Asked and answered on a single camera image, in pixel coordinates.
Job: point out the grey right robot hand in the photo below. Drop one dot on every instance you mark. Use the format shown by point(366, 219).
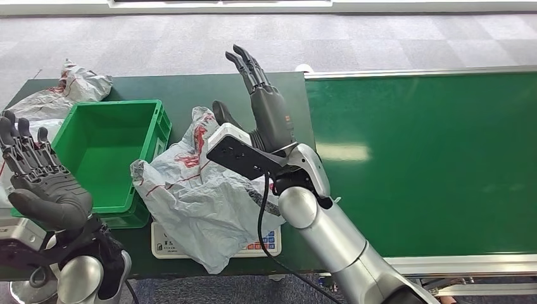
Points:
point(270, 121)

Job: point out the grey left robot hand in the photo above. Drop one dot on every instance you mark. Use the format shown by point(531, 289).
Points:
point(50, 193)

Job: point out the grey red-printed courier bag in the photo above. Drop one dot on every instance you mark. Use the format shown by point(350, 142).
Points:
point(197, 201)

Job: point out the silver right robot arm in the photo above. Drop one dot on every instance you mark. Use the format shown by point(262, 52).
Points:
point(331, 239)

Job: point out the green conveyor belt machine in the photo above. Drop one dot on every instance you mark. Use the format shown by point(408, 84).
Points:
point(419, 168)

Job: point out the green plastic crate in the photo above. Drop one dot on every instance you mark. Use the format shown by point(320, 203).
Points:
point(105, 159)
point(126, 220)

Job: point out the round metal stand base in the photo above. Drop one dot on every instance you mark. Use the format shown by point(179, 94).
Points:
point(25, 293)

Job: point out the crumpled grey courier bag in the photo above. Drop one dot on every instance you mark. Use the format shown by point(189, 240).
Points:
point(79, 88)

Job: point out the white electronic weighing scale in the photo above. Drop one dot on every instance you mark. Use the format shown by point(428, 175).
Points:
point(165, 245)

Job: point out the white table foot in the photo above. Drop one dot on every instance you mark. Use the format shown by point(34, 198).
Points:
point(277, 277)

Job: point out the white window ledge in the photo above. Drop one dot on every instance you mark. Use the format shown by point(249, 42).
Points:
point(377, 6)

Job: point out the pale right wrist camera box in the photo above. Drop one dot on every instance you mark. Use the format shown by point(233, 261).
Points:
point(239, 159)

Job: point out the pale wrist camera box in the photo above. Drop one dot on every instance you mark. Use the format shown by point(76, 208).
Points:
point(21, 235)
point(239, 159)

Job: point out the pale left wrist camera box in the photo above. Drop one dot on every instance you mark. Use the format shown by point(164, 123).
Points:
point(21, 235)

